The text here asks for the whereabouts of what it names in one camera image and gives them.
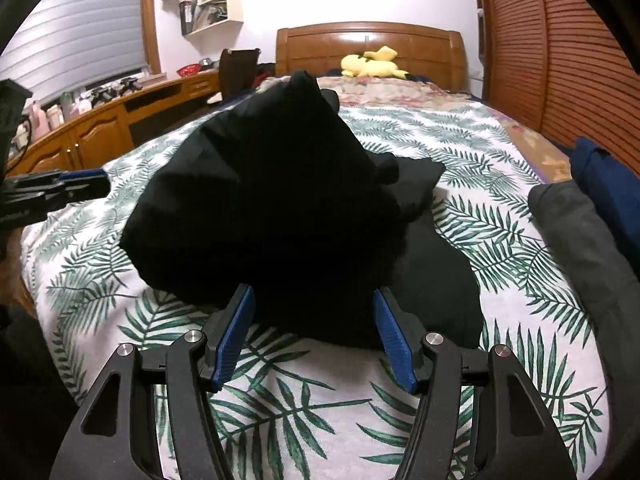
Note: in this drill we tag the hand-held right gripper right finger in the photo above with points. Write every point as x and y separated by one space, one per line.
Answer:
395 340

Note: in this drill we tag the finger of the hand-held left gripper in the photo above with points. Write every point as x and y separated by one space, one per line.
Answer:
75 185

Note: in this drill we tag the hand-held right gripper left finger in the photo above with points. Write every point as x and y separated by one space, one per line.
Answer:
232 340

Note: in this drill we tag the black garment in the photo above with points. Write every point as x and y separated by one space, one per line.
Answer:
275 185

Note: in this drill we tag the chair with dark clothes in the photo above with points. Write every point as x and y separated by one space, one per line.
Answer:
240 72

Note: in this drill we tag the wooden desk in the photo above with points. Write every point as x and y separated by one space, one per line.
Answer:
100 130

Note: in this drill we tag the grey window blind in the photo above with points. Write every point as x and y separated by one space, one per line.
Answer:
75 30

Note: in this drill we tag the black gadgets on desk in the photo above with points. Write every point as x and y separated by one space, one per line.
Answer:
117 87

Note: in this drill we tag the leaf print bed sheet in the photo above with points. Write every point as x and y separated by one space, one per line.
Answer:
500 260

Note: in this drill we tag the red bowl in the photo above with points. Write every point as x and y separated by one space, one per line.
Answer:
190 70

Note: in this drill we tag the white paper sheet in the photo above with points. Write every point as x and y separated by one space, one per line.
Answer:
215 97

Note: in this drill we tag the metal bowl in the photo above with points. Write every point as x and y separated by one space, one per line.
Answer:
210 64

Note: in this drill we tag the row of books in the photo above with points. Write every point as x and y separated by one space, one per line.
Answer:
187 17

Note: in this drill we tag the grey folded cloth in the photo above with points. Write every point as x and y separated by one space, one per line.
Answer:
580 240

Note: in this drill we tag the floral quilt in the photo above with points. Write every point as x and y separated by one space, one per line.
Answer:
425 92

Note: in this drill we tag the navy folded cloth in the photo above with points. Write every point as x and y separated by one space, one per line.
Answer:
600 185

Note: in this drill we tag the yellow plush toy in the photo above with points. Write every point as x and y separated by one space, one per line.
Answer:
372 66

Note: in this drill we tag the wooden headboard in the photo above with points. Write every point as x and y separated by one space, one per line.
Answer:
320 45

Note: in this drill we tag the wooden louvred wardrobe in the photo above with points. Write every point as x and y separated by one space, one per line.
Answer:
565 50

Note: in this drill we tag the wooden window frame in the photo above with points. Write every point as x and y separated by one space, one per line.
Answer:
150 20

